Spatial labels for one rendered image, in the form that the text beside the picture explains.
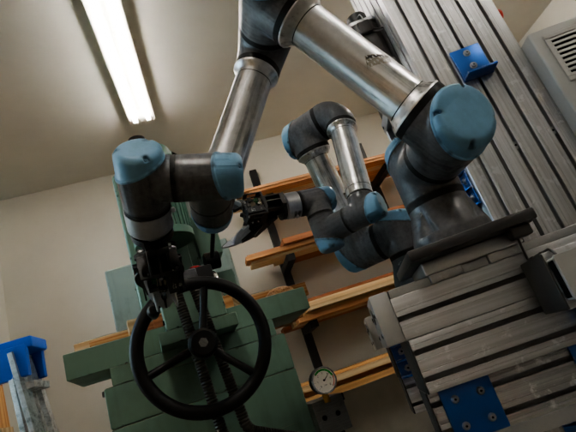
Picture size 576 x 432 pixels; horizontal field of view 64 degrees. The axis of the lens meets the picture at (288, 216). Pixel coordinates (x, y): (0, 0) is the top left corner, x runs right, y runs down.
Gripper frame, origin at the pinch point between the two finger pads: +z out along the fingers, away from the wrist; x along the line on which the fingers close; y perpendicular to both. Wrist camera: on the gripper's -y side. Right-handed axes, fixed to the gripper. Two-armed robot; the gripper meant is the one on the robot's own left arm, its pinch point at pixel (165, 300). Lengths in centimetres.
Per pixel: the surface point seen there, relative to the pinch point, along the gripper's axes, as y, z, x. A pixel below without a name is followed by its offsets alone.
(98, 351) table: -9.9, 21.5, -16.1
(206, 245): -53, 35, 19
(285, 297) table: -9.9, 21.5, 30.8
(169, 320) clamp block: -5.8, 12.9, 0.5
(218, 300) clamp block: -6.9, 12.3, 12.1
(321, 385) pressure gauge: 13.4, 27.8, 30.4
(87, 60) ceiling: -222, 26, -6
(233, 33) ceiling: -216, 16, 81
